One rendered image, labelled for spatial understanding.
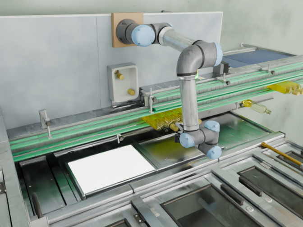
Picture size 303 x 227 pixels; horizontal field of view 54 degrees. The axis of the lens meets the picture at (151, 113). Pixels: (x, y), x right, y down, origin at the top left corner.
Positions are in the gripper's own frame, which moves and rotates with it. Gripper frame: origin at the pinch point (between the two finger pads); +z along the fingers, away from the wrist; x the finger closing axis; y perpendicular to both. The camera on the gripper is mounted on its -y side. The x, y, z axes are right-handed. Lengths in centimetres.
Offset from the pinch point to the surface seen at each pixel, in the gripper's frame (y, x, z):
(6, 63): -83, 41, 40
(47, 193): -78, -18, -1
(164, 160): -13.3, -13.1, -9.7
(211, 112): 52, -10, 27
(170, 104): 9.7, 6.5, 21.0
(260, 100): 106, -11, 27
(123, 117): -24.1, 3.1, 23.1
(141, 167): -28.3, -13.2, -9.7
